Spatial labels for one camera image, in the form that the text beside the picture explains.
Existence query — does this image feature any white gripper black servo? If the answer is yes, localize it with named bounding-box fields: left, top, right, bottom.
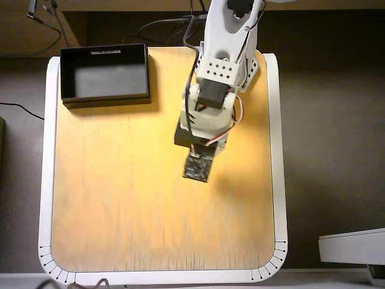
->
left=174, top=111, right=234, bottom=158

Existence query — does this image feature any black rectangular bin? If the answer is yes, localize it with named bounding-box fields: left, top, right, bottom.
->
left=60, top=43, right=152, bottom=110

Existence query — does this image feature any wooden desk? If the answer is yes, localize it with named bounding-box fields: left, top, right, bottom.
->
left=0, top=0, right=385, bottom=58

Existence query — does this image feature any black camera circuit board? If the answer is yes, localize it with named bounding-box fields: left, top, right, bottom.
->
left=182, top=152, right=215, bottom=184

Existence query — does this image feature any white red servo wire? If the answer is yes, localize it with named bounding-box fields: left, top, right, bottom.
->
left=204, top=96, right=246, bottom=148

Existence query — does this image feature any black camera cable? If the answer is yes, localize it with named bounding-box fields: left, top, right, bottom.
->
left=183, top=14, right=201, bottom=157

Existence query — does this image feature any dark cable bundle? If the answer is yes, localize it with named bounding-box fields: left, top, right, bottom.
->
left=122, top=7, right=208, bottom=46

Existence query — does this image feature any looped grey cable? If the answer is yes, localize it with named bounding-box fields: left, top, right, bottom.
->
left=37, top=277, right=111, bottom=289

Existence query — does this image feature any white table edge frame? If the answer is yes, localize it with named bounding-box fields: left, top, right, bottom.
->
left=38, top=52, right=289, bottom=285

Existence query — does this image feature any thin black cable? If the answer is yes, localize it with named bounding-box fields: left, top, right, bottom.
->
left=0, top=102, right=45, bottom=120

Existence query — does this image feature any dark cable with connector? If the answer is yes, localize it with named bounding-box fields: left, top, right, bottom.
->
left=49, top=0, right=72, bottom=48

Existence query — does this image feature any grey cable with plug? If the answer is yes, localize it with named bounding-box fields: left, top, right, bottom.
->
left=0, top=0, right=64, bottom=58

